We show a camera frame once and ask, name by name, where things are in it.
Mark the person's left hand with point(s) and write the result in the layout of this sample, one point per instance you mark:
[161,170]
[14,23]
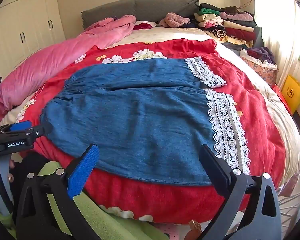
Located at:
[11,165]

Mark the dark red cloth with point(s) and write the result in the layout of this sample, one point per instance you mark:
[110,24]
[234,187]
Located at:
[142,26]

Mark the blue denim pants lace trim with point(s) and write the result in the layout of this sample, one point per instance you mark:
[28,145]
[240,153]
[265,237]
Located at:
[140,120]

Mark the yellow box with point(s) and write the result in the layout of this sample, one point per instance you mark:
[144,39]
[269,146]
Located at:
[292,92]

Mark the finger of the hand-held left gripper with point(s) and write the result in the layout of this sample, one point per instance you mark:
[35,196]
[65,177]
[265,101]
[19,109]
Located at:
[41,130]
[21,125]

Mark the red floral bedspread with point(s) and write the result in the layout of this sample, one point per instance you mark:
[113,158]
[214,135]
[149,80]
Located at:
[252,110]

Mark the pile of folded clothes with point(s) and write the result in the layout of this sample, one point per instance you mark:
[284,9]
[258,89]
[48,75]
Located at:
[230,25]

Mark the beige bed sheet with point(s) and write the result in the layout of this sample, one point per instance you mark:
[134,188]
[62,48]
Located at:
[282,120]

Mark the pink fluffy garment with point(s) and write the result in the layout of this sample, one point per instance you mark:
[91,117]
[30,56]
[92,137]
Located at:
[173,20]

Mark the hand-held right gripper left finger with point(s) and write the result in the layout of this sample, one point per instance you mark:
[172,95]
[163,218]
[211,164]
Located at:
[81,172]

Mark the grey upholstered headboard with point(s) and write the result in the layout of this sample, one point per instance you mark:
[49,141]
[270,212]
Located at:
[140,7]

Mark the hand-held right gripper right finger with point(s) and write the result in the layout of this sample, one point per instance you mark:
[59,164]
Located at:
[215,166]

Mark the cream curtain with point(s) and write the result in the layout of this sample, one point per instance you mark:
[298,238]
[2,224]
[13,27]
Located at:
[275,22]

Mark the pink quilt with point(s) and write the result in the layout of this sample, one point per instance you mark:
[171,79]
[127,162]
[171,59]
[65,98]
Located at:
[52,62]

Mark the brown translucent clip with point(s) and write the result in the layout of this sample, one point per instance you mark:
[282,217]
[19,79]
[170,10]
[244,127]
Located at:
[195,228]

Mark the green fleece garment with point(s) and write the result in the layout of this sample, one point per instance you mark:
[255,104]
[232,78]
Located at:
[100,217]

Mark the floral basket of clothes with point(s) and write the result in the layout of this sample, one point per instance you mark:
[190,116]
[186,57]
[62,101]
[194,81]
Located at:
[260,62]

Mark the cream wardrobe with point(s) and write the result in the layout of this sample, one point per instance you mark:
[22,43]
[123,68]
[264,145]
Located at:
[22,22]

